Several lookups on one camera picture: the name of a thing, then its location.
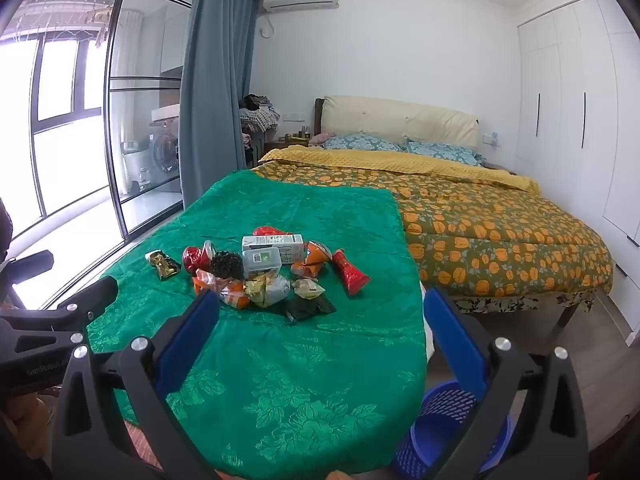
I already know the bed with orange floral quilt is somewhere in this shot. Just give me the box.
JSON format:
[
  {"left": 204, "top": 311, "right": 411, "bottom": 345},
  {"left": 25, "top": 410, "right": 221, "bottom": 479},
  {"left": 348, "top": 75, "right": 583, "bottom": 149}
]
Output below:
[{"left": 314, "top": 97, "right": 582, "bottom": 328}]

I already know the glass sliding door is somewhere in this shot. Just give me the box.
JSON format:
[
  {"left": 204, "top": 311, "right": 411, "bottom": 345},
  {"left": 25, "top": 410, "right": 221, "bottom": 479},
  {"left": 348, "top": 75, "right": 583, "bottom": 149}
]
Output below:
[{"left": 102, "top": 0, "right": 197, "bottom": 241}]

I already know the beige headboard cushion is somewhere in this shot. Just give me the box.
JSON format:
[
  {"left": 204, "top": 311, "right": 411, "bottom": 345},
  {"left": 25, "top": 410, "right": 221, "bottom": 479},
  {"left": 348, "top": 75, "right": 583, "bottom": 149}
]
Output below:
[{"left": 320, "top": 95, "right": 481, "bottom": 151}]

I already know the teal floral pillow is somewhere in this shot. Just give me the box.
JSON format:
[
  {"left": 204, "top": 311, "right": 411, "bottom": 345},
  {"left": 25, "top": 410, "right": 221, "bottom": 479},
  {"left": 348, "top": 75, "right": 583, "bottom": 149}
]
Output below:
[
  {"left": 322, "top": 131, "right": 403, "bottom": 153},
  {"left": 404, "top": 139, "right": 483, "bottom": 167}
]

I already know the balcony window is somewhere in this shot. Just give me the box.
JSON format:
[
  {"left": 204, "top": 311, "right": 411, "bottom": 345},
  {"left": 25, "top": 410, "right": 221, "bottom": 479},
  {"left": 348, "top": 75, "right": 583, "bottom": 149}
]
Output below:
[{"left": 0, "top": 35, "right": 108, "bottom": 241}]

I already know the pile of clothes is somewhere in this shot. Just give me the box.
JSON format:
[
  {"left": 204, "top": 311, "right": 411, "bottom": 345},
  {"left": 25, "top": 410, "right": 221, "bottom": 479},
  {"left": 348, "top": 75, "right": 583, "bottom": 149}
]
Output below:
[{"left": 238, "top": 92, "right": 282, "bottom": 136}]

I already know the gold foil wrapper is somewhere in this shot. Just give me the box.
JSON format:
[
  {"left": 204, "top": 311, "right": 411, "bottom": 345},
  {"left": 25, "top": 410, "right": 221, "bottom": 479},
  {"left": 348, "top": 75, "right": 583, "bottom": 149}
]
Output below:
[{"left": 245, "top": 274, "right": 292, "bottom": 308}]

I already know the orange print quilt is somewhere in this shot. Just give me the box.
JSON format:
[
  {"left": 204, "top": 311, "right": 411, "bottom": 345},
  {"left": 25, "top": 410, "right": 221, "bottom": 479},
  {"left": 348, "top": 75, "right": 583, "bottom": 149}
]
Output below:
[{"left": 250, "top": 162, "right": 613, "bottom": 298}]

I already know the blue plastic waste basket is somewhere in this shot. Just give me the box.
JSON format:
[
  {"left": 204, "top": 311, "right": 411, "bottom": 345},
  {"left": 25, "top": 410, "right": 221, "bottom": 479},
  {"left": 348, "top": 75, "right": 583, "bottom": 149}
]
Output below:
[{"left": 392, "top": 380, "right": 511, "bottom": 480}]

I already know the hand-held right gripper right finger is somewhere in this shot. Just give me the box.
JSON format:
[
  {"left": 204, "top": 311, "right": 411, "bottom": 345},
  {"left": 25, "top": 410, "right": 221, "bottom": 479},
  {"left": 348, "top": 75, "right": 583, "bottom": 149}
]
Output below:
[{"left": 424, "top": 287, "right": 590, "bottom": 480}]

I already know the white milk carton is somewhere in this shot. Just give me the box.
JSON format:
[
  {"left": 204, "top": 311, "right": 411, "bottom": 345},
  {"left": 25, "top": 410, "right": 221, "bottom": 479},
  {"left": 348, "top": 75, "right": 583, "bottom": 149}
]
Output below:
[{"left": 241, "top": 233, "right": 306, "bottom": 266}]

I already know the orange snack packet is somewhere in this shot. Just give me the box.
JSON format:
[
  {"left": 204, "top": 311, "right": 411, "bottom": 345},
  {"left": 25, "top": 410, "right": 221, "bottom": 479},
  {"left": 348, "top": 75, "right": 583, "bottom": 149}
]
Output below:
[{"left": 291, "top": 241, "right": 333, "bottom": 278}]

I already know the grey blue curtain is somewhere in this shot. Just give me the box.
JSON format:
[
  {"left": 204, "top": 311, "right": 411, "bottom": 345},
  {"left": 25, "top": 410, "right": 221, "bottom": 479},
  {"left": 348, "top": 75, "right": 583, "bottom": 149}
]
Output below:
[{"left": 178, "top": 0, "right": 264, "bottom": 211}]

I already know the gold snack wrapper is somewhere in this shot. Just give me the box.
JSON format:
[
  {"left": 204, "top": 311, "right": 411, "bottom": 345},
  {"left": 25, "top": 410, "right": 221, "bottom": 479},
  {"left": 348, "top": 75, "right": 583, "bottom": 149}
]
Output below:
[{"left": 145, "top": 250, "right": 182, "bottom": 281}]

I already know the white wardrobe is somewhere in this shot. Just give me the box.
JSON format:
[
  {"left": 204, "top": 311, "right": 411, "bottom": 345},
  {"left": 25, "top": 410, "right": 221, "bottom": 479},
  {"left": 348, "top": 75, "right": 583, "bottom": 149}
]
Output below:
[{"left": 515, "top": 0, "right": 640, "bottom": 346}]

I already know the washing machine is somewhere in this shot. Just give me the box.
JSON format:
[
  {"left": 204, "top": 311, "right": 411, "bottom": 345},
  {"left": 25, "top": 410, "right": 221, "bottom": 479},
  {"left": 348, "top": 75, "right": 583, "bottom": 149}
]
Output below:
[{"left": 150, "top": 132, "right": 181, "bottom": 181}]

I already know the black knitted sock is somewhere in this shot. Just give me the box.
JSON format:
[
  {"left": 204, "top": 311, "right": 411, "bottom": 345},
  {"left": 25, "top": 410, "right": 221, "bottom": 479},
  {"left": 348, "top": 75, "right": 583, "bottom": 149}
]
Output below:
[{"left": 210, "top": 250, "right": 246, "bottom": 280}]

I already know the small beige packet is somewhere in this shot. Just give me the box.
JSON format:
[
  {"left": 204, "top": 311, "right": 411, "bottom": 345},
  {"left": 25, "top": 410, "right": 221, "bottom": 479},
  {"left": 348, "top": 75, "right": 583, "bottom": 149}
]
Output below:
[{"left": 291, "top": 278, "right": 327, "bottom": 301}]

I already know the leaf print bed skirt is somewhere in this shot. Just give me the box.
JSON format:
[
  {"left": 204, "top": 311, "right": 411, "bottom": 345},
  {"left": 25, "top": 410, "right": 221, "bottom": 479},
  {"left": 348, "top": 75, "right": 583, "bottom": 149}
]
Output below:
[{"left": 452, "top": 287, "right": 596, "bottom": 313}]

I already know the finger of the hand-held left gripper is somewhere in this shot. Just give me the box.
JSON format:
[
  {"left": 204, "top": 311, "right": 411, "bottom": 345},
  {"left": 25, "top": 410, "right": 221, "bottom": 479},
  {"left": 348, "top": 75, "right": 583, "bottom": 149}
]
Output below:
[
  {"left": 0, "top": 250, "right": 54, "bottom": 291},
  {"left": 56, "top": 276, "right": 119, "bottom": 332}
]

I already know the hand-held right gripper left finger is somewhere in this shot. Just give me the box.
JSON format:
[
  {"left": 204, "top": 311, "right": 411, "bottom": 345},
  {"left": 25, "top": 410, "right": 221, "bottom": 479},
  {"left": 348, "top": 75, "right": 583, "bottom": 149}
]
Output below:
[{"left": 52, "top": 287, "right": 221, "bottom": 480}]

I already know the black packet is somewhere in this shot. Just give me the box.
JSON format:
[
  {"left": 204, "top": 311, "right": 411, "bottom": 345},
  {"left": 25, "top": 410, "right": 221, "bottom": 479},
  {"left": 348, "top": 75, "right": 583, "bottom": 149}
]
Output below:
[{"left": 285, "top": 294, "right": 337, "bottom": 322}]

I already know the yellow blanket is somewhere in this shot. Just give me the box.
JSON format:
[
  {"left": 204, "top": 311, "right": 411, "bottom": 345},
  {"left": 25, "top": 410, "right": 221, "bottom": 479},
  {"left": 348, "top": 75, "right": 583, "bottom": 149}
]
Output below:
[{"left": 260, "top": 145, "right": 542, "bottom": 193}]

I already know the red crushed can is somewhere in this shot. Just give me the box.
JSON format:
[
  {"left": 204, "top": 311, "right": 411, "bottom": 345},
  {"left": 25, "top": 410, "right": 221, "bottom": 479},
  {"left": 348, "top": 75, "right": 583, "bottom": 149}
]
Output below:
[
  {"left": 182, "top": 241, "right": 217, "bottom": 276},
  {"left": 331, "top": 248, "right": 372, "bottom": 296}
]

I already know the wooden nightstand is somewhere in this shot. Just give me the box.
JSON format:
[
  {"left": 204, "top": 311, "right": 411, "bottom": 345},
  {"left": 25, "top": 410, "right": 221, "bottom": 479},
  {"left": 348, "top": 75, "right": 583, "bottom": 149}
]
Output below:
[{"left": 272, "top": 132, "right": 316, "bottom": 151}]

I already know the orange white wrapper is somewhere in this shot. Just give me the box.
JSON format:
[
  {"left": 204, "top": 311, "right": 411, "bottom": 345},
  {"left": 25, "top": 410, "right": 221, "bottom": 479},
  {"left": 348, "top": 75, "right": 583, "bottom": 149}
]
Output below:
[{"left": 219, "top": 280, "right": 250, "bottom": 308}]

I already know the green patterned cloth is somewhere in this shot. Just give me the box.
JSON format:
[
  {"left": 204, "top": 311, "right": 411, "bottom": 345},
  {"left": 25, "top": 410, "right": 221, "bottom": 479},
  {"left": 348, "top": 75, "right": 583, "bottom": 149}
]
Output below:
[{"left": 86, "top": 170, "right": 436, "bottom": 480}]

